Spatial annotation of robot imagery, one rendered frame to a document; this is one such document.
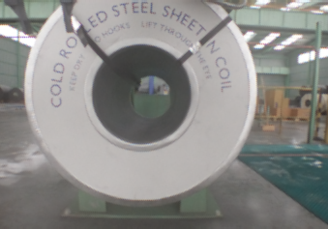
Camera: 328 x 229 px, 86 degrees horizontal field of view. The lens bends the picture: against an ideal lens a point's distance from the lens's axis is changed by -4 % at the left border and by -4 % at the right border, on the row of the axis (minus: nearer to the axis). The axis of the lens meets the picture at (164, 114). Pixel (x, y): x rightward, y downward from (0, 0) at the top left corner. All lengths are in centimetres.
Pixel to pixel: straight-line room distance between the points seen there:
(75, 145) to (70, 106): 20
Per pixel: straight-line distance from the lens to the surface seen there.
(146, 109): 343
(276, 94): 1054
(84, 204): 139
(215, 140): 100
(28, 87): 113
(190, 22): 101
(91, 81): 98
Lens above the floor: 76
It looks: 5 degrees down
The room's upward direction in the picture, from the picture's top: 1 degrees clockwise
